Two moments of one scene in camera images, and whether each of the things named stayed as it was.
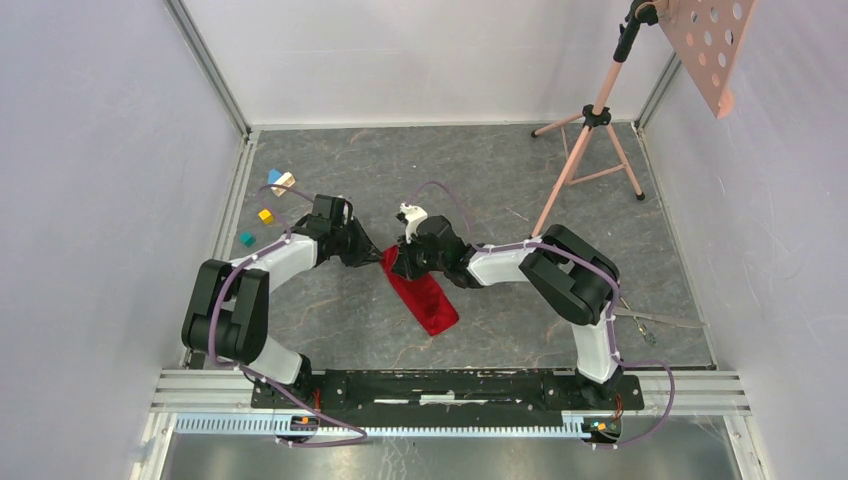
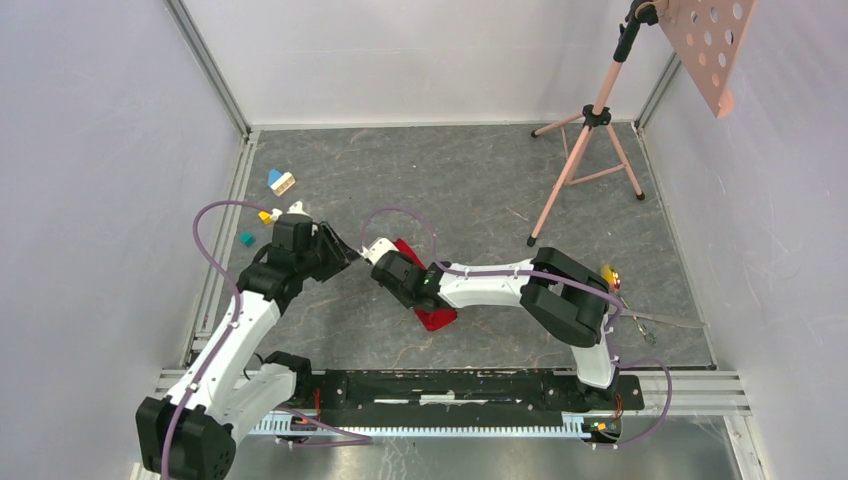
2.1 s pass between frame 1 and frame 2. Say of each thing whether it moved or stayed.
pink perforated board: stayed
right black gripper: moved
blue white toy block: stayed
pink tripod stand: stayed
